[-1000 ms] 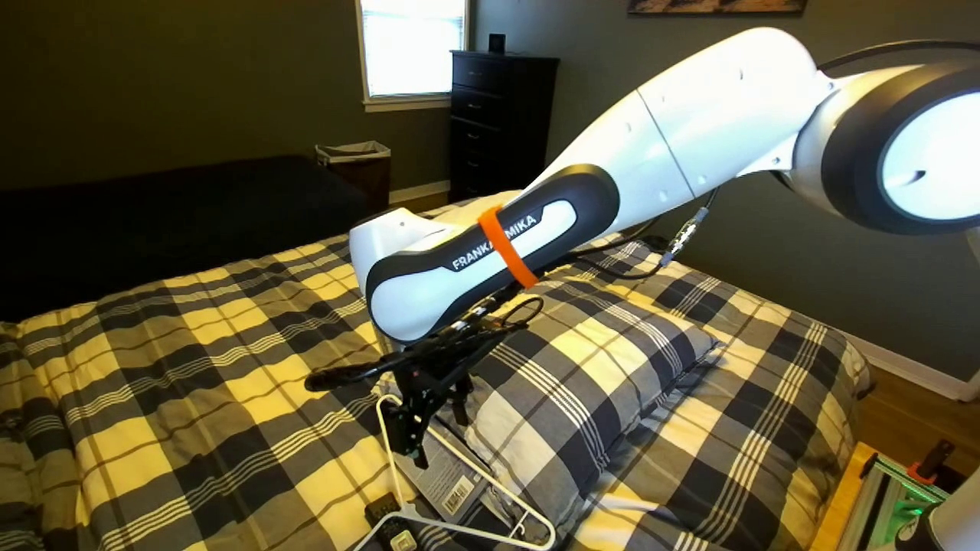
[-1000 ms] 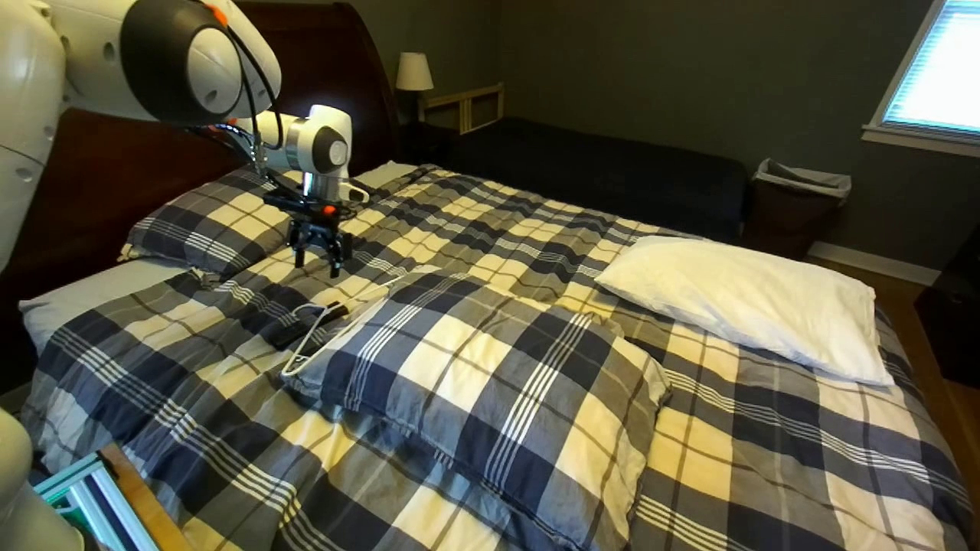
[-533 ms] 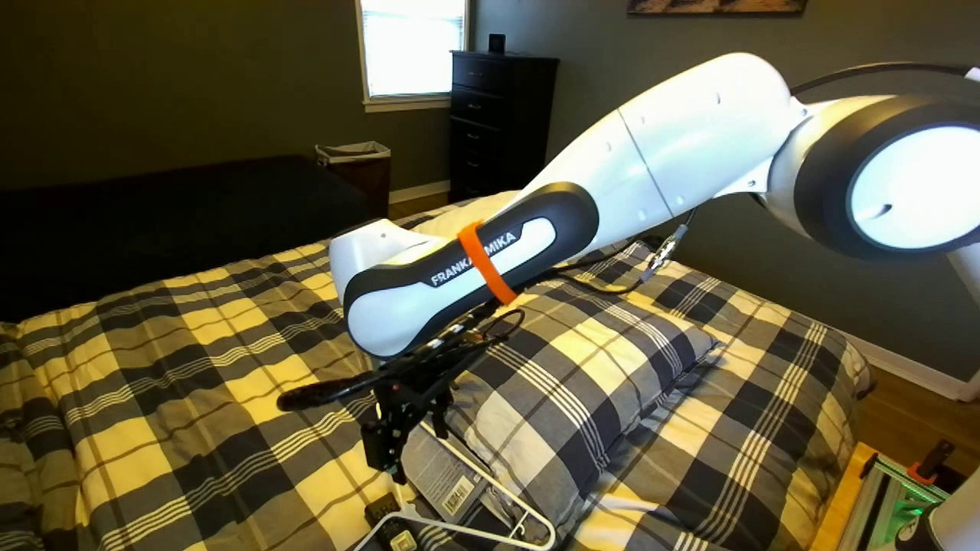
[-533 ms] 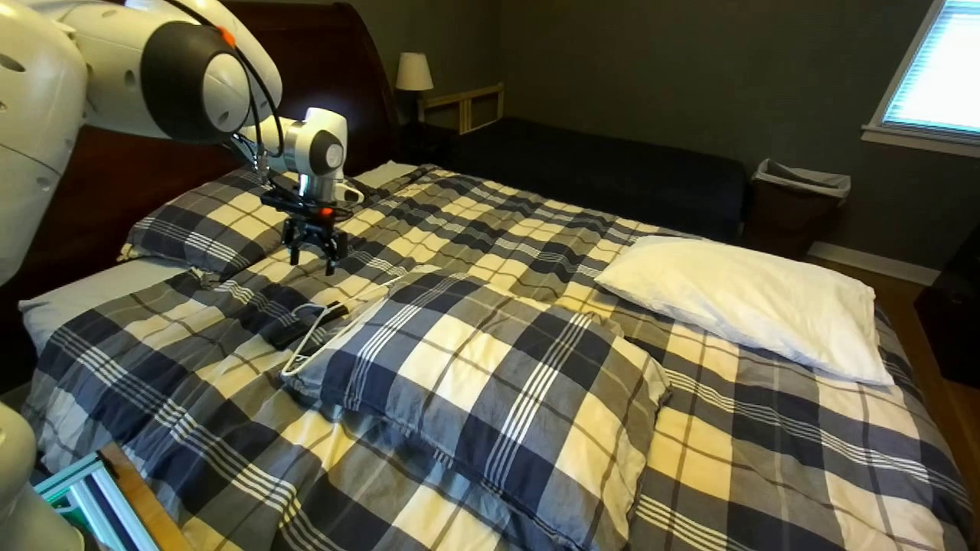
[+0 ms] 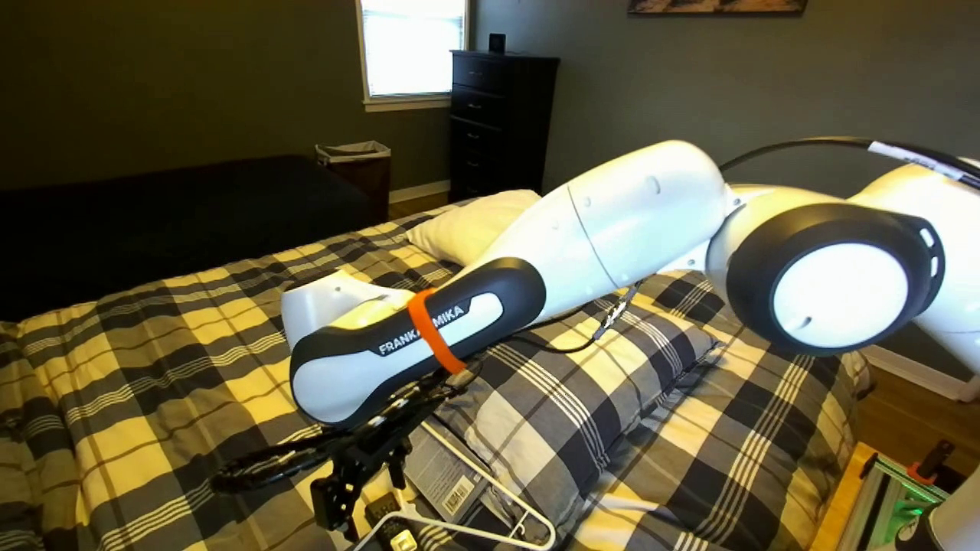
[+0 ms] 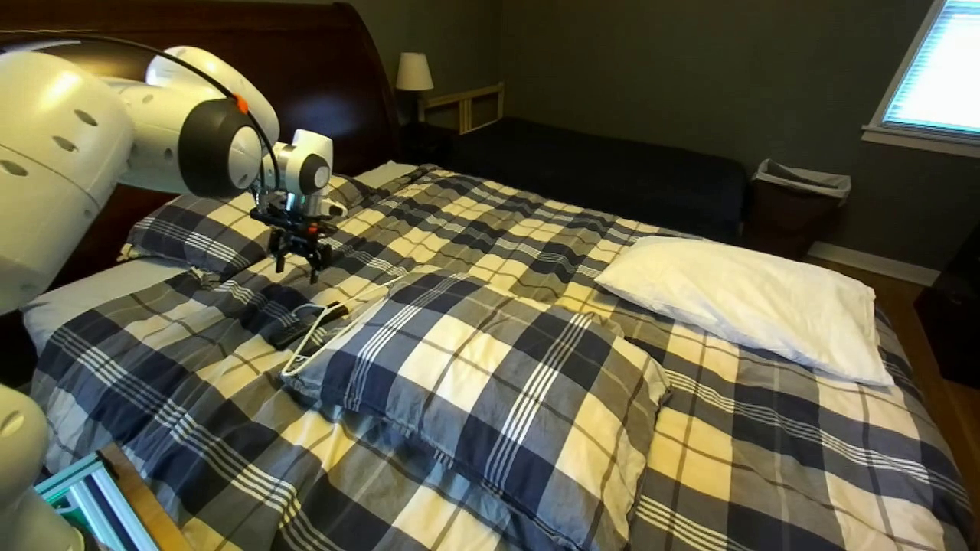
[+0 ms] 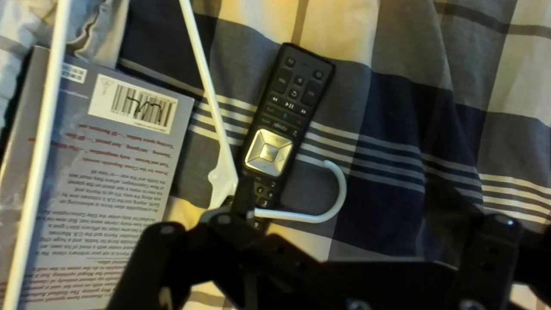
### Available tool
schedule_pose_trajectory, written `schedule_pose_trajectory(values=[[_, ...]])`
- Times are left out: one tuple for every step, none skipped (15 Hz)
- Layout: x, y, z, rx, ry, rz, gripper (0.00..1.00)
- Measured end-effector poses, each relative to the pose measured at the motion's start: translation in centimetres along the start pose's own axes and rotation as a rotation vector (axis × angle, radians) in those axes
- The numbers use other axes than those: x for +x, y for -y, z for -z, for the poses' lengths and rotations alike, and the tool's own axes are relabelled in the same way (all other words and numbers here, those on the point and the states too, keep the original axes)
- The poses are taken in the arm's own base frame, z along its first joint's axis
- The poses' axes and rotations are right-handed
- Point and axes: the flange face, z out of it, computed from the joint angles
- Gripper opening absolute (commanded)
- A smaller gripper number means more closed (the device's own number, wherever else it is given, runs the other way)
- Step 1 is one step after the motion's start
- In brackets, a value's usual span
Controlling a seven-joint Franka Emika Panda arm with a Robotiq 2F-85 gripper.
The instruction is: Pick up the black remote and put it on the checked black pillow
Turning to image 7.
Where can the light grey bed sheet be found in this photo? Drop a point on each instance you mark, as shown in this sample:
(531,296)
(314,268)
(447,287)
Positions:
(87,24)

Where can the grey blue paperback book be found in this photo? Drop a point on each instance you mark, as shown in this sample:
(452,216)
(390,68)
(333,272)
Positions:
(109,201)

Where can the checked blue yellow comforter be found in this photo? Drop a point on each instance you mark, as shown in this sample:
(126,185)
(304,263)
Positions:
(402,144)

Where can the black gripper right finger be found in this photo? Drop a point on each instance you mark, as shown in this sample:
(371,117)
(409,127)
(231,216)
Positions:
(459,230)

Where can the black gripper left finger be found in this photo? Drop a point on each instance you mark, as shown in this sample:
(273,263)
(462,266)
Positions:
(242,208)

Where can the black remote control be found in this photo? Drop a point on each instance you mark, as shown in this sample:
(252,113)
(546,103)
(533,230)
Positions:
(281,122)

